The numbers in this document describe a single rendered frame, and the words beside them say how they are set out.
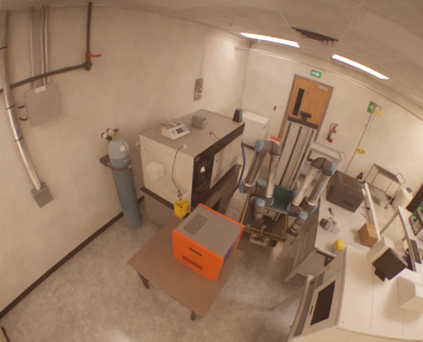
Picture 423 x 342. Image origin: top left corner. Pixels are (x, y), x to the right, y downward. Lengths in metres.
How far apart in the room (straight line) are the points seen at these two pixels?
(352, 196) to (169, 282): 2.25
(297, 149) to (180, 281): 1.78
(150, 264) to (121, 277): 0.87
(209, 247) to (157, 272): 0.58
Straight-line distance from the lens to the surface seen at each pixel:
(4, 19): 1.83
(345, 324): 1.10
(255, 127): 4.84
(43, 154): 2.03
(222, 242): 1.36
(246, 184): 2.09
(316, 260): 2.34
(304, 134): 2.13
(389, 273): 1.41
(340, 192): 2.53
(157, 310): 2.32
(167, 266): 1.71
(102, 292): 2.53
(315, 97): 5.14
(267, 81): 5.26
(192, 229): 1.40
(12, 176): 2.04
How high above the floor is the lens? 2.25
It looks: 35 degrees down
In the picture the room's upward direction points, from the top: 8 degrees clockwise
